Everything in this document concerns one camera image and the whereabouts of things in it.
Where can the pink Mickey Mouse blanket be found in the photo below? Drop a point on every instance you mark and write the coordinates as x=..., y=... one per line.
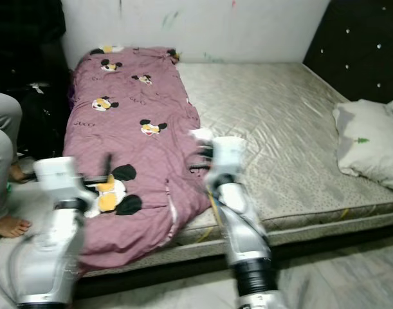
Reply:
x=132, y=103

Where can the colourful children's book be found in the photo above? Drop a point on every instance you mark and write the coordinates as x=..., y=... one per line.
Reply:
x=211, y=206

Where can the grey quilted mattress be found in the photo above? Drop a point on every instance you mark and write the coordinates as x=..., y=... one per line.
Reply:
x=273, y=129

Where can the dark tufted headboard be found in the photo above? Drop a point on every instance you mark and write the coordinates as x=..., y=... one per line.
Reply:
x=357, y=45

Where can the white pillow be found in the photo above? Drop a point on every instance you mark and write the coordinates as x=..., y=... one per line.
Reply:
x=370, y=141

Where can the black backpack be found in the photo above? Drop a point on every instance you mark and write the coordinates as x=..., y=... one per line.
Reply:
x=45, y=122

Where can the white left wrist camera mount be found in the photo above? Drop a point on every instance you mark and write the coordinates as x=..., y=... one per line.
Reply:
x=58, y=177

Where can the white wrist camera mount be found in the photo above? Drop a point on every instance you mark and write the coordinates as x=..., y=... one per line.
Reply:
x=229, y=158
x=58, y=177

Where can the person in grey trousers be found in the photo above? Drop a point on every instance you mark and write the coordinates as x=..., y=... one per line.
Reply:
x=3, y=148

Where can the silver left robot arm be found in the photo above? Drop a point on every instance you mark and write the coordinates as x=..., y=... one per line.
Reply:
x=51, y=257

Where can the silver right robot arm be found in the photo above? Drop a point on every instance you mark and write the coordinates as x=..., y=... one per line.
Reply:
x=247, y=238

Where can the dark bed base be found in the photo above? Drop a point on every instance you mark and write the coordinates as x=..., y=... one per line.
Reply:
x=350, y=235

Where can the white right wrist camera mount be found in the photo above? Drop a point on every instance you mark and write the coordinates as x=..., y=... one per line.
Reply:
x=229, y=158

